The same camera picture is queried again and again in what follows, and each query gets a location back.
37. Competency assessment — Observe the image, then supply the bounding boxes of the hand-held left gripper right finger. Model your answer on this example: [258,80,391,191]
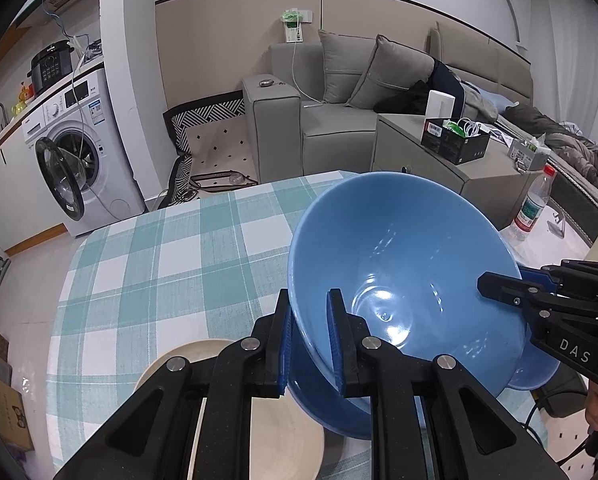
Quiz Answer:
[327,288,568,480]

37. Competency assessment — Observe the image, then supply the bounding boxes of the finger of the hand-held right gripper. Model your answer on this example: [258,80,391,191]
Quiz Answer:
[478,272,598,334]
[521,260,598,306]

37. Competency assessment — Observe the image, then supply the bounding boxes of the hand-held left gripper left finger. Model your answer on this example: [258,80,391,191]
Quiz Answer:
[54,289,295,480]

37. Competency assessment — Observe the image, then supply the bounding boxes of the blue bowl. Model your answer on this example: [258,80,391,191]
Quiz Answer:
[506,345,562,391]
[285,340,430,441]
[286,172,528,397]

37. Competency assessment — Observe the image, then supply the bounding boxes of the large cream plate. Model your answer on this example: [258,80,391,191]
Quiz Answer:
[133,338,326,480]

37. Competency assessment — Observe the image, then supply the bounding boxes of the clear water bottle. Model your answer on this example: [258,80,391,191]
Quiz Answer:
[509,164,558,242]

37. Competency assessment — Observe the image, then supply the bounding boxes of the white tissue box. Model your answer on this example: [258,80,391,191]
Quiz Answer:
[509,136,552,171]

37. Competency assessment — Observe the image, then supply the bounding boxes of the teal checked tablecloth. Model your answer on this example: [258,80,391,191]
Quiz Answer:
[46,170,550,480]

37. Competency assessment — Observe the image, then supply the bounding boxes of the black open box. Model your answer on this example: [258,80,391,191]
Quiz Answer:
[421,117,492,166]

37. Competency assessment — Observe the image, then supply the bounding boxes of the grey side cabinet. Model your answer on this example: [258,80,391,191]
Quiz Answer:
[371,112,548,231]

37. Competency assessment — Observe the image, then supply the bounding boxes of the white router box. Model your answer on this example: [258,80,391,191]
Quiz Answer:
[426,90,455,122]

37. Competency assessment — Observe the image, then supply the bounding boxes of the dark clothing pile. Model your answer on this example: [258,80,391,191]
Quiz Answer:
[374,59,468,116]

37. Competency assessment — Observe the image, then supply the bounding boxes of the black cream patterned floor mat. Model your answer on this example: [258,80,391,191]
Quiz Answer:
[162,92,260,207]

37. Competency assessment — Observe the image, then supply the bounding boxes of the grey sofa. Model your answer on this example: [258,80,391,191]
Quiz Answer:
[241,22,536,187]

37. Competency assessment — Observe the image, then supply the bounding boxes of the grey sofa cushion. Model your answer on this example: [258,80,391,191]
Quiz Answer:
[344,34,436,110]
[318,29,381,106]

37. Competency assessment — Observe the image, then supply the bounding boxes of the white washing machine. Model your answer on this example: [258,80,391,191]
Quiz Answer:
[22,67,148,239]

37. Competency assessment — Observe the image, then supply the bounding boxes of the brown cardboard box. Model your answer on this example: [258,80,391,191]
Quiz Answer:
[0,360,35,454]

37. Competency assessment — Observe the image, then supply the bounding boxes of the white lower kitchen cabinet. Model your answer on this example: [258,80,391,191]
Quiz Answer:
[0,125,71,257]

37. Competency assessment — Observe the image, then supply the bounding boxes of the green plug cover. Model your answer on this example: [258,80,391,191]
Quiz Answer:
[278,7,314,24]

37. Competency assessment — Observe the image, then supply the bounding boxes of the yellow green toy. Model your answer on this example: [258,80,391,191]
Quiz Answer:
[12,82,35,114]

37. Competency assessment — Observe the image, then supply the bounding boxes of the black pressure cooker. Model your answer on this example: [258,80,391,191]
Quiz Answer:
[29,40,76,96]

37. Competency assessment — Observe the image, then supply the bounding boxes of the black cable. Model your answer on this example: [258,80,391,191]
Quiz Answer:
[521,390,596,467]

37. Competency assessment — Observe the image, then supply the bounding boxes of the white charging cable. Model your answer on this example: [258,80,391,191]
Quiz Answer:
[291,42,326,107]

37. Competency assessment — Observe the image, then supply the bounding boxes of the white wall charger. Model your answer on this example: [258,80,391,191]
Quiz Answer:
[281,20,305,45]

